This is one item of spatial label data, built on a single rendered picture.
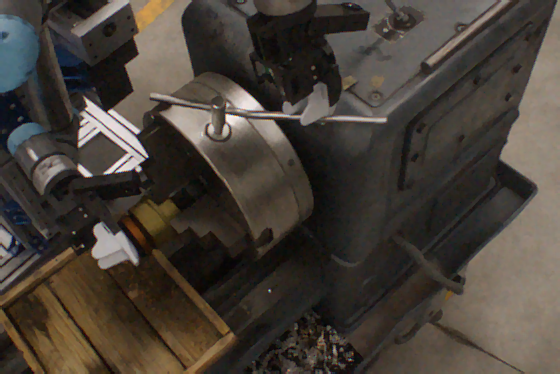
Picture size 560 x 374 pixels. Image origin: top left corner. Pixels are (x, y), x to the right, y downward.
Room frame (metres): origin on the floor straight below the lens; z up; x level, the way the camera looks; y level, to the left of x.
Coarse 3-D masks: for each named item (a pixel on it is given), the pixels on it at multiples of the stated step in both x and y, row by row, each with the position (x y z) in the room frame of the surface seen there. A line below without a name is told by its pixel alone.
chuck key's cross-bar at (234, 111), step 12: (156, 96) 0.61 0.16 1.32; (168, 96) 0.61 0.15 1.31; (204, 108) 0.59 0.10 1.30; (228, 108) 0.59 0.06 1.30; (240, 108) 0.59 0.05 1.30; (288, 120) 0.56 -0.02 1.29; (324, 120) 0.55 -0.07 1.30; (336, 120) 0.54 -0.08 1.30; (348, 120) 0.54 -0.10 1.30; (360, 120) 0.54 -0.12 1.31; (372, 120) 0.53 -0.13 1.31; (384, 120) 0.53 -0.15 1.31
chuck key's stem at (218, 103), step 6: (216, 96) 0.60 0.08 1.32; (222, 96) 0.60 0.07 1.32; (216, 102) 0.59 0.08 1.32; (222, 102) 0.59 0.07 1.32; (216, 108) 0.58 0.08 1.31; (222, 108) 0.58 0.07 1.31; (216, 114) 0.58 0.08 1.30; (222, 114) 0.58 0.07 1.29; (216, 120) 0.59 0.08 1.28; (222, 120) 0.59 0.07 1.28; (216, 126) 0.59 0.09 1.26; (222, 126) 0.59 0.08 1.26; (216, 132) 0.60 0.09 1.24
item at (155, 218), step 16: (144, 208) 0.55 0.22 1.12; (160, 208) 0.55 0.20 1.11; (176, 208) 0.56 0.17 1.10; (128, 224) 0.53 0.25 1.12; (144, 224) 0.52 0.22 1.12; (160, 224) 0.52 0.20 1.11; (144, 240) 0.50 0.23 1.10; (160, 240) 0.51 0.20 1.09; (176, 240) 0.52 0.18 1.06; (144, 256) 0.49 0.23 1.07
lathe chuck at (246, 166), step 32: (192, 96) 0.68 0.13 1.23; (192, 128) 0.61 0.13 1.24; (192, 160) 0.60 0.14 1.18; (224, 160) 0.56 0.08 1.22; (256, 160) 0.56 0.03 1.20; (224, 192) 0.53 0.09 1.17; (256, 192) 0.52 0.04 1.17; (288, 192) 0.54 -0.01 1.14; (256, 224) 0.49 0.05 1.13; (288, 224) 0.52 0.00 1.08; (256, 256) 0.49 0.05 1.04
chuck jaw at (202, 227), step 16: (192, 208) 0.55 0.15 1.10; (208, 208) 0.55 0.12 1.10; (176, 224) 0.53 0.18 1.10; (192, 224) 0.52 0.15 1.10; (208, 224) 0.52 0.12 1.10; (224, 224) 0.52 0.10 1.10; (240, 224) 0.51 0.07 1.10; (208, 240) 0.50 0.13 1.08; (224, 240) 0.49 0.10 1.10; (240, 240) 0.49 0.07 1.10; (256, 240) 0.49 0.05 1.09
